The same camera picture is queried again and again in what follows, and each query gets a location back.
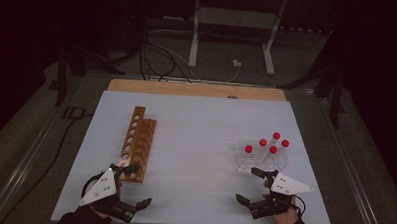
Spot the wooden test tube rack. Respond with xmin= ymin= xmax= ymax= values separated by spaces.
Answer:
xmin=115 ymin=104 xmax=159 ymax=185

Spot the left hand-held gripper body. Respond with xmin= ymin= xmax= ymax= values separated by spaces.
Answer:
xmin=78 ymin=163 xmax=138 ymax=224

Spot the person's right hand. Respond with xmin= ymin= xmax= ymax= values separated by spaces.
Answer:
xmin=271 ymin=204 xmax=301 ymax=224

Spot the hand-held gripper cable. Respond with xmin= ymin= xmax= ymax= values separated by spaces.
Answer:
xmin=291 ymin=194 xmax=308 ymax=219
xmin=80 ymin=170 xmax=105 ymax=198

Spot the black metal stand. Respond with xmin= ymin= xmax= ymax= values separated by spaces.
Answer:
xmin=55 ymin=43 xmax=127 ymax=109
xmin=275 ymin=28 xmax=349 ymax=130

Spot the person's left hand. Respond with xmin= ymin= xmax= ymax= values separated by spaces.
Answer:
xmin=89 ymin=204 xmax=114 ymax=222

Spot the black floor cable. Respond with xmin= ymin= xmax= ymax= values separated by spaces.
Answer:
xmin=0 ymin=109 xmax=94 ymax=224

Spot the black floor bracket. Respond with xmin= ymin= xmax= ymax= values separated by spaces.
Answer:
xmin=61 ymin=105 xmax=87 ymax=121

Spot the bundle of black cables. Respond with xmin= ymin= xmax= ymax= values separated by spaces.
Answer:
xmin=137 ymin=39 xmax=194 ymax=84

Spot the red-capped clear tube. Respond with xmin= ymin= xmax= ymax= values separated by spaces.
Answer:
xmin=263 ymin=144 xmax=279 ymax=166
xmin=268 ymin=130 xmax=282 ymax=151
xmin=256 ymin=137 xmax=269 ymax=158
xmin=243 ymin=144 xmax=255 ymax=163
xmin=278 ymin=138 xmax=291 ymax=161

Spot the grey metal stand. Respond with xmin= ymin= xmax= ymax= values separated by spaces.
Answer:
xmin=187 ymin=0 xmax=288 ymax=77

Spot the clear plastic tube rack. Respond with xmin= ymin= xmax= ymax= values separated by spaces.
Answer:
xmin=233 ymin=137 xmax=291 ymax=173

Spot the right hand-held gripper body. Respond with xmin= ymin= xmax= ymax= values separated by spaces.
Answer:
xmin=250 ymin=171 xmax=314 ymax=221

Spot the right hand-held gripper cable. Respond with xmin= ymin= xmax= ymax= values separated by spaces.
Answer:
xmin=291 ymin=194 xmax=308 ymax=219

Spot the left hand-held gripper cable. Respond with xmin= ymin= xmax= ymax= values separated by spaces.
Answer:
xmin=80 ymin=170 xmax=105 ymax=198

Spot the white cable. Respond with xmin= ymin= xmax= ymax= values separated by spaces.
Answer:
xmin=225 ymin=65 xmax=241 ymax=83

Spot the white table mat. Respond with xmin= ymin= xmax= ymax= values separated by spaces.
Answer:
xmin=51 ymin=88 xmax=337 ymax=224

